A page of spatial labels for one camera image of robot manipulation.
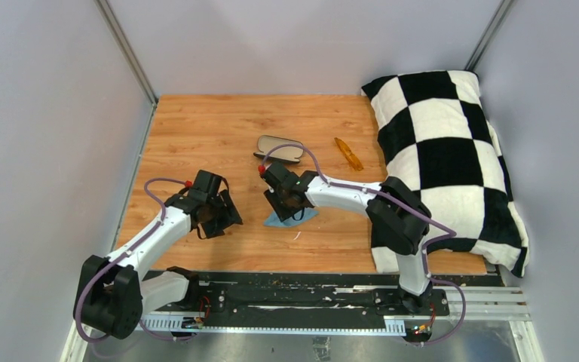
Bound light blue cleaning cloth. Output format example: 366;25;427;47
263;208;319;228

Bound black glasses case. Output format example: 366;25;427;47
253;135;304;164

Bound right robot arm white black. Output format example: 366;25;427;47
259;162;432;315

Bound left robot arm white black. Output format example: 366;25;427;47
73;170;243;343

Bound orange sunglasses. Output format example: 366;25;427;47
334;137;363;171

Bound black white checkered blanket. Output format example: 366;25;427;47
362;70;529;278

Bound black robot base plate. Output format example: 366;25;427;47
143;271;501;336

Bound aluminium rail frame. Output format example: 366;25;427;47
60;285;545;362

